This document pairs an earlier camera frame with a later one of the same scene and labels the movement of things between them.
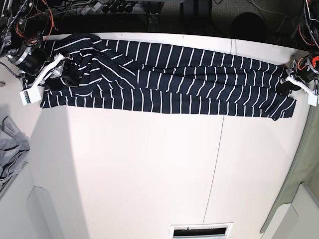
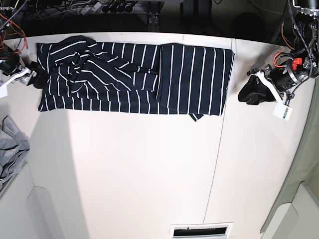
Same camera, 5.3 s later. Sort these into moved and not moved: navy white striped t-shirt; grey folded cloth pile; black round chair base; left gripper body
Moved: navy white striped t-shirt; left gripper body
Not moved: grey folded cloth pile; black round chair base
